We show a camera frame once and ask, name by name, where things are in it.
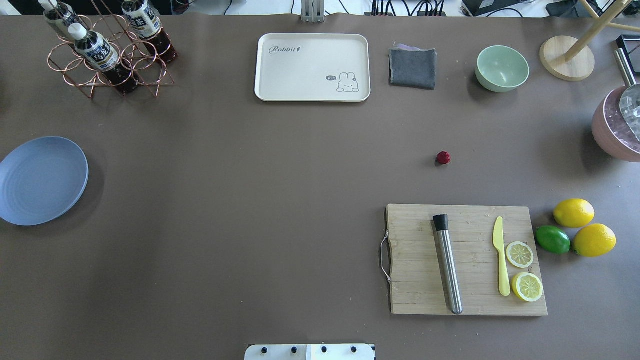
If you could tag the tea bottle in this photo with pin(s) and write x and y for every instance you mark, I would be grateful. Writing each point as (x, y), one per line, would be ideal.
(60, 16)
(102, 57)
(145, 22)

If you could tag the yellow plastic knife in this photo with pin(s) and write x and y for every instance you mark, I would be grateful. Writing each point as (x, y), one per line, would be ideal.
(499, 244)

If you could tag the grey folded cloth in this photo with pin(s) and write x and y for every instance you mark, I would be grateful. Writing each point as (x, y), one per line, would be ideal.
(413, 67)

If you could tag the front tea bottle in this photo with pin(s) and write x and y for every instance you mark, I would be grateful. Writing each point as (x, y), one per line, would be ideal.
(102, 57)

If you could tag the wooden cup stand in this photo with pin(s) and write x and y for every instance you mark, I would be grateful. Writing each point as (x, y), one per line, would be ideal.
(571, 59)

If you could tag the pink ice bowl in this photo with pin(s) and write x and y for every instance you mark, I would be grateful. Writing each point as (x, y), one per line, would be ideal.
(611, 131)

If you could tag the right tea bottle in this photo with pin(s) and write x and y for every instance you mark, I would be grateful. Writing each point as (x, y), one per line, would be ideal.
(145, 22)

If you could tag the upper whole lemon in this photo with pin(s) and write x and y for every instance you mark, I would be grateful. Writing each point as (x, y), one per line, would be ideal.
(574, 213)

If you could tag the left tea bottle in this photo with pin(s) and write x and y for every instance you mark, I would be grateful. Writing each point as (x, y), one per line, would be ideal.
(60, 16)

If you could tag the steel muddler black tip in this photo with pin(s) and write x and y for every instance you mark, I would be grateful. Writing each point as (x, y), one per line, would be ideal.
(446, 253)

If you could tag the blue round plate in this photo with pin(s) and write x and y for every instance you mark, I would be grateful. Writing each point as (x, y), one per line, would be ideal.
(41, 180)

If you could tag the lower whole lemon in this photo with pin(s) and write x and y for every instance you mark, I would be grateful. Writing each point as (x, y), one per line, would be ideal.
(594, 240)

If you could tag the cream rabbit tray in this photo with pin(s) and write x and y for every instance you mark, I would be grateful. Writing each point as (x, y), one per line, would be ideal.
(304, 67)

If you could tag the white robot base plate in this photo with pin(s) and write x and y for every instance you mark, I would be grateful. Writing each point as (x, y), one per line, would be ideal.
(319, 351)

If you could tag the green bowl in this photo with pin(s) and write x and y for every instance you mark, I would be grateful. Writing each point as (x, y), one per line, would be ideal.
(501, 69)

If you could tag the green lime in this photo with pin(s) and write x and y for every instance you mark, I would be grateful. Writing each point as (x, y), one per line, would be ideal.
(553, 239)

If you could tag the copper wire bottle rack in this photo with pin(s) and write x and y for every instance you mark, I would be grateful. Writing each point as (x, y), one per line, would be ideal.
(111, 23)

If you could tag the lemon half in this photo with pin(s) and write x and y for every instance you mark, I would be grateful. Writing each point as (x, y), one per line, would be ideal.
(519, 254)
(527, 286)

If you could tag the lower lemon half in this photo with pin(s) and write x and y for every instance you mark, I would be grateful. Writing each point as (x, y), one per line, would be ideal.
(527, 286)

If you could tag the upper lemon half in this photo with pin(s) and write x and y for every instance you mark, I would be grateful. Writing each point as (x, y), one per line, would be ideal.
(519, 254)

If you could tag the red strawberry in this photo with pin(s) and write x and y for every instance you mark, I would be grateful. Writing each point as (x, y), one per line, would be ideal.
(443, 158)

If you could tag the whole lemon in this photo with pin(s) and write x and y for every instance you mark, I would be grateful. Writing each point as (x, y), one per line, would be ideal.
(574, 213)
(594, 240)

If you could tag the metal ice scoop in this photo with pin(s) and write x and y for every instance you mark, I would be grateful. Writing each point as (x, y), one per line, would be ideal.
(629, 102)

